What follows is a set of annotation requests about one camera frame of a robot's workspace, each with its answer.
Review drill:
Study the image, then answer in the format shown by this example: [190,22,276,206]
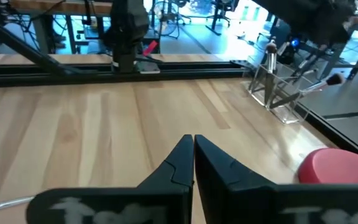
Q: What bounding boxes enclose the clear acrylic brush organizer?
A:
[247,63,315,125]

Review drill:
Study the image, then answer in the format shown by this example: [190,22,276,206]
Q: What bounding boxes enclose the red tag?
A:
[143,40,160,57]

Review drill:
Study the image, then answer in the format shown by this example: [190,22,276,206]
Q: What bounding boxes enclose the thin black makeup brush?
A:
[292,51,321,78]
[277,41,291,58]
[0,195,36,215]

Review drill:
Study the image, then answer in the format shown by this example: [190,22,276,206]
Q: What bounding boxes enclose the person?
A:
[252,0,357,46]

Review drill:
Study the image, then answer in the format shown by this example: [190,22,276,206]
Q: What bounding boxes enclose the black aluminium table frame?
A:
[0,12,358,162]

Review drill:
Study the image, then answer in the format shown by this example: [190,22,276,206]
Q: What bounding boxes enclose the black office chair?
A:
[205,0,239,32]
[152,0,192,40]

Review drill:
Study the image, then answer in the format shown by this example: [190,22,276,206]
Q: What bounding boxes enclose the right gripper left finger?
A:
[26,135,195,224]

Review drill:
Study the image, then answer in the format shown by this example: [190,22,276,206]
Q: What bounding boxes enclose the red desk lamp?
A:
[296,147,358,185]

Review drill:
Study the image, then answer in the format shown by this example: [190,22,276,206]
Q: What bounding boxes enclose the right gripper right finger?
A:
[195,135,358,224]

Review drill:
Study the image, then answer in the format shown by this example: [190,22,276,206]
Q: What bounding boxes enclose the large round-head powder brush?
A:
[264,39,279,106]

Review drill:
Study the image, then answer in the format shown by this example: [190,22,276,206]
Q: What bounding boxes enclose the angled dark-head makeup brush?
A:
[270,72,346,110]

